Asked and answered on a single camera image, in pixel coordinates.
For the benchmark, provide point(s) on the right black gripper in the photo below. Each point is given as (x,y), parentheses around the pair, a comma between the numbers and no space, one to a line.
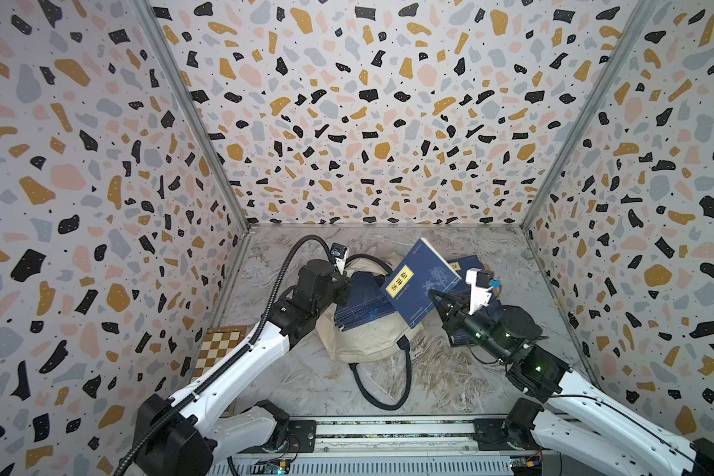
(456,320)

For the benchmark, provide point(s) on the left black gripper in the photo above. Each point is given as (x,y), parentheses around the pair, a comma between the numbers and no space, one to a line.
(344,290)

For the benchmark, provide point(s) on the navy yellow-label book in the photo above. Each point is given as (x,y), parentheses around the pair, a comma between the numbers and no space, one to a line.
(462,265)
(422,270)

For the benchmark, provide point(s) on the cream canvas tote bag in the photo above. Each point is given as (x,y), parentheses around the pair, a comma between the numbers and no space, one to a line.
(372,342)

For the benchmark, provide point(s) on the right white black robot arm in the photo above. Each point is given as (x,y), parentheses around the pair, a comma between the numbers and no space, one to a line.
(561,409)

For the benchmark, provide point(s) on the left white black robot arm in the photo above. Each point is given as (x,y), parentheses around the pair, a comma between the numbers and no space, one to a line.
(186,434)

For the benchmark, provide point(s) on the wooden chessboard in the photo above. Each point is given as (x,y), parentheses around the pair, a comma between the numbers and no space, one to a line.
(218,342)

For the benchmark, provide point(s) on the right circuit board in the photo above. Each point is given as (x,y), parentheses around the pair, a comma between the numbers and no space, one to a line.
(526,466)

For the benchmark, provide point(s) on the left green circuit board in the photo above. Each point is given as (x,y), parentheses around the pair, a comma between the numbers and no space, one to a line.
(272,467)

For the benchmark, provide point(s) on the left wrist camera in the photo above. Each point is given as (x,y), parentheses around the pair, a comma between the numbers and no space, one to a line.
(338,255)

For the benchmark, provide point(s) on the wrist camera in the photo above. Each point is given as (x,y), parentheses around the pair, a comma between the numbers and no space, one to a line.
(338,255)
(483,288)

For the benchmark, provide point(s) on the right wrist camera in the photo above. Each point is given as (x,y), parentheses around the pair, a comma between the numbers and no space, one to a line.
(483,288)

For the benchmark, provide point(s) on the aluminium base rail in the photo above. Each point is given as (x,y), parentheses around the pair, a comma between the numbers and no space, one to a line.
(420,445)

